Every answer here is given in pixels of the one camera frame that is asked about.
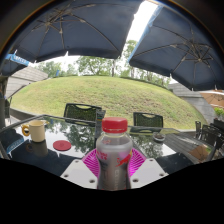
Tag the umbrella with light-blue lettered band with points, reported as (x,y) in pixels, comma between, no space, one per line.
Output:
(16,60)

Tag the orange patio umbrella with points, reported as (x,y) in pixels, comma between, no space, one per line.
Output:
(213,98)

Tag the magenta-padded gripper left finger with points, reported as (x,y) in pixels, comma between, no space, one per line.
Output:
(80,171)

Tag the dark green mesh chair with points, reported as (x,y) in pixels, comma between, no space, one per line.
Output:
(81,112)
(148,120)

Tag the dark slatted wooden table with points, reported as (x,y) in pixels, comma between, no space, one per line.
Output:
(186,145)

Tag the small dark ashtray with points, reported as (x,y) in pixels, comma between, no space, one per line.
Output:
(159,137)

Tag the large dark blue patio umbrella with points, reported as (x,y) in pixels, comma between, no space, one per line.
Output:
(86,30)

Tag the clear red-capped drink bottle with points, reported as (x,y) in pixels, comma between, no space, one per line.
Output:
(113,156)

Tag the grey umbrella pole tube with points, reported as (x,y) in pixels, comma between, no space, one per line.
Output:
(100,121)

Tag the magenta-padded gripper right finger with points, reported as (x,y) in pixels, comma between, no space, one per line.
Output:
(148,171)

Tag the flat round red coaster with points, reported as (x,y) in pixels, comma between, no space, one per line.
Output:
(62,145)

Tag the group of dark patio chairs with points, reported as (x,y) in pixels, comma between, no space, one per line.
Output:
(210,133)

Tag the dark blue umbrella, light-blue flap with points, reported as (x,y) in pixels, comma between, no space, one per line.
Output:
(180,50)

